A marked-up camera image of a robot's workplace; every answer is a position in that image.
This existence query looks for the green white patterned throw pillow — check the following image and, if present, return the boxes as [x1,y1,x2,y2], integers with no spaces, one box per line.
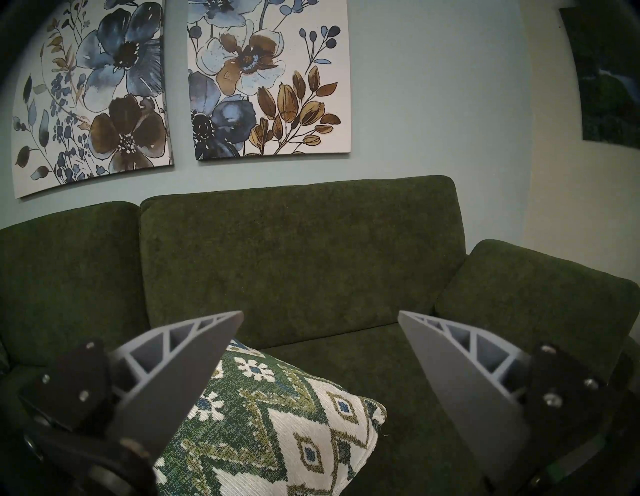
[150,337,388,496]

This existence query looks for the waterfall forest wall poster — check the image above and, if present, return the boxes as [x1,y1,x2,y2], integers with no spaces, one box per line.
[558,0,640,149]

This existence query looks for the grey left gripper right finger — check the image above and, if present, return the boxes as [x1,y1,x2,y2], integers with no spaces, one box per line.
[397,310,622,484]

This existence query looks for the floral canvas with brown leaves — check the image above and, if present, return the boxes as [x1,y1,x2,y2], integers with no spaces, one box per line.
[187,0,352,162]

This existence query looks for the floral canvas with blue flowers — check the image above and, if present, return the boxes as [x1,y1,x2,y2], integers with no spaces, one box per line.
[11,0,175,200]

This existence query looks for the green fabric sofa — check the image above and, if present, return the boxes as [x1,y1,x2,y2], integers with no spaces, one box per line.
[0,175,640,496]

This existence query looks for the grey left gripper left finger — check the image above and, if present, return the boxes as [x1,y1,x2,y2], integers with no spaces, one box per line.
[17,310,245,459]

